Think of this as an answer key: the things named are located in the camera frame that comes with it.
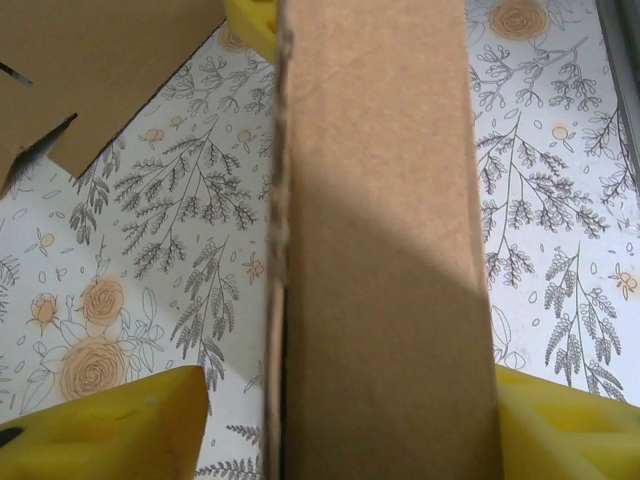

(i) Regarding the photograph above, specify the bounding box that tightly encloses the aluminium front rail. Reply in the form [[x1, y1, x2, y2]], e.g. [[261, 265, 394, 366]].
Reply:
[[594, 0, 640, 194]]

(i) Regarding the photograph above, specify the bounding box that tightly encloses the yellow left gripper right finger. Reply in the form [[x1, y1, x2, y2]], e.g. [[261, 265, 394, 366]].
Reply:
[[492, 363, 640, 480]]

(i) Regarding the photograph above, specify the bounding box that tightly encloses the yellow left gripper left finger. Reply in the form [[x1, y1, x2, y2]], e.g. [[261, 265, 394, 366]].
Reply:
[[0, 364, 210, 480]]

